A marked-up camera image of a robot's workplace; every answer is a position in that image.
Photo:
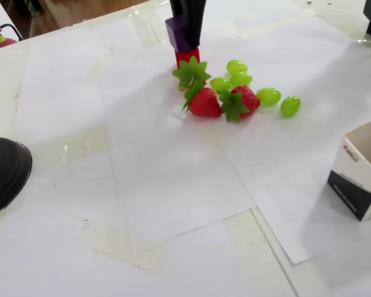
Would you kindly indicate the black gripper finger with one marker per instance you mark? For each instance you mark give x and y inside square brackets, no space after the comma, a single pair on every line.
[195,21]
[177,7]

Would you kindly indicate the purple cube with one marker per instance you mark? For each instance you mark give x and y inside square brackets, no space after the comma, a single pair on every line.
[177,34]

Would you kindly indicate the red cube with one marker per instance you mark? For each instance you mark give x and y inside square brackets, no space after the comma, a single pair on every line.
[185,57]

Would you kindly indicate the plastic strawberry with green leaves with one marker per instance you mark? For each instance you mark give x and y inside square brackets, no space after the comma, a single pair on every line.
[205,103]
[249,99]
[191,72]

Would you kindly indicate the green plastic grape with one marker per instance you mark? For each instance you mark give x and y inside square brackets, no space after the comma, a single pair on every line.
[290,106]
[236,66]
[268,96]
[241,79]
[220,83]

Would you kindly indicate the red fire extinguisher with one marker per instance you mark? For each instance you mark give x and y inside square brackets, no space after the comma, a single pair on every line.
[3,43]

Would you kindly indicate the open white black cardboard box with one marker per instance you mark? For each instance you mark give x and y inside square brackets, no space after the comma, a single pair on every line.
[349,191]

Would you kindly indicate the black round domed object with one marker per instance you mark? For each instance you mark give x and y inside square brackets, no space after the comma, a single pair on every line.
[3,173]

